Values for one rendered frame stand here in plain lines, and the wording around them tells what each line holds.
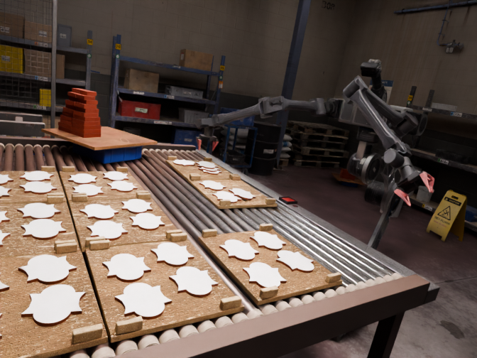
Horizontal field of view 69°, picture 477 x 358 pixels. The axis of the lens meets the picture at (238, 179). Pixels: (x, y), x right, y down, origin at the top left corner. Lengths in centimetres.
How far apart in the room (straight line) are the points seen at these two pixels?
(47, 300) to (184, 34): 634
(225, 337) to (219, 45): 664
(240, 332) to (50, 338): 41
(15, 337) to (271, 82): 722
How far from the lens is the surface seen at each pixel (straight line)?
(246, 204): 175
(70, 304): 97
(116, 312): 95
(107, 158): 221
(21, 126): 274
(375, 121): 168
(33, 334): 92
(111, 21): 679
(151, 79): 629
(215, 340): 87
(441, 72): 698
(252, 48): 751
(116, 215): 146
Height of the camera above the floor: 152
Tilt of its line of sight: 16 degrees down
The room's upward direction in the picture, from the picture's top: 10 degrees clockwise
